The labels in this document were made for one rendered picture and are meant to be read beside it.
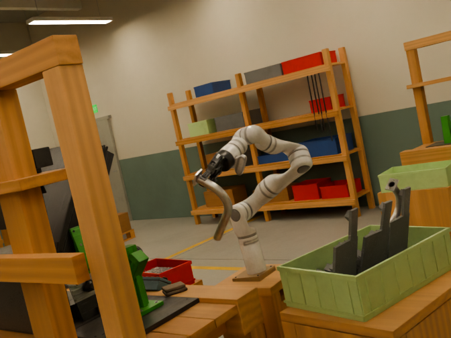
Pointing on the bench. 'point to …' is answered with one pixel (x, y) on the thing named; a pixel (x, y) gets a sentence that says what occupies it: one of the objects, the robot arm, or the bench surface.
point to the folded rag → (174, 288)
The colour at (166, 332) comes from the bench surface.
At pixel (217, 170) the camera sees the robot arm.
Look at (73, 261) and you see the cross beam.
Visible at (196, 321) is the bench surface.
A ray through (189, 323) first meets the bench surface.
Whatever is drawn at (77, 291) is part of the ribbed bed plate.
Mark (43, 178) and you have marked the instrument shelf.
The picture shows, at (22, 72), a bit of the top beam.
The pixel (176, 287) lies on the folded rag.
